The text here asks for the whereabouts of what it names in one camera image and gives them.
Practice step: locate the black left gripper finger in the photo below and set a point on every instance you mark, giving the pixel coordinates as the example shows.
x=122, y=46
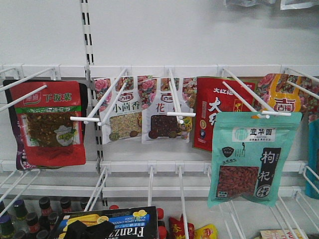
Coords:
x=78, y=230

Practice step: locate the Franzzi cookie box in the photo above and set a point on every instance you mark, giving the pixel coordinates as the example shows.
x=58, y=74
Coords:
x=127, y=223

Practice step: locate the teal goji berry bag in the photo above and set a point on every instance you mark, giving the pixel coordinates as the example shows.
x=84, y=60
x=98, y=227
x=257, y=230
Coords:
x=248, y=156

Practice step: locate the white slotted shelf upright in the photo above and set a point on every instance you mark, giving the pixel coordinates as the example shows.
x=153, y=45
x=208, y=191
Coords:
x=93, y=133

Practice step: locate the red spouted sauce pouch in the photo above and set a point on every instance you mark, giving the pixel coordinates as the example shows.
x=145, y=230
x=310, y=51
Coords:
x=177, y=230

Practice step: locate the red pickled vegetable pouch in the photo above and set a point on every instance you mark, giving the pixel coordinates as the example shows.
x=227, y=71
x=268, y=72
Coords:
x=44, y=127

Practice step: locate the white fennel seed pouch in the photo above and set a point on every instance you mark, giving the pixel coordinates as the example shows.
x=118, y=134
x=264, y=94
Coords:
x=122, y=111

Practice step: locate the white T-end peg hook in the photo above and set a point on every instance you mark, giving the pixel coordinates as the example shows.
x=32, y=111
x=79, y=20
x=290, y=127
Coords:
x=177, y=108

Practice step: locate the white peppercorn pouch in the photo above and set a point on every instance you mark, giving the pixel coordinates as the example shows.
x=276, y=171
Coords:
x=157, y=125

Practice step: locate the red Dahongpao tea bag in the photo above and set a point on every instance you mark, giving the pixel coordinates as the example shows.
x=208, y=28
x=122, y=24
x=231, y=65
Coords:
x=213, y=97

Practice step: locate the pink Pocky box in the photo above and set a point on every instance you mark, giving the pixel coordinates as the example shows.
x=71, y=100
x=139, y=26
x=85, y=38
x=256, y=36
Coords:
x=283, y=234

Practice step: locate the yellow snack bag hanging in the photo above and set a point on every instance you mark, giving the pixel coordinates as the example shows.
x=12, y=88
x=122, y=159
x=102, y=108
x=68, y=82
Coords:
x=276, y=91

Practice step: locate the teal sweet potato noodle bag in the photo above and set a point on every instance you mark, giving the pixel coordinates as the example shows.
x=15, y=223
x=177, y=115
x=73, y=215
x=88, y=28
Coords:
x=313, y=155

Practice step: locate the white lower hook rail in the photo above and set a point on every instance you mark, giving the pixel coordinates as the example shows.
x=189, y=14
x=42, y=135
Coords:
x=146, y=166

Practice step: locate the white hook rail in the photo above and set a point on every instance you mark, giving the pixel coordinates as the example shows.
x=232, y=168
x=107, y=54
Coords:
x=146, y=166
x=59, y=71

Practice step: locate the white upper hook rail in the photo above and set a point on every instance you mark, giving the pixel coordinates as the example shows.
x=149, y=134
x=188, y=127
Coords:
x=59, y=71

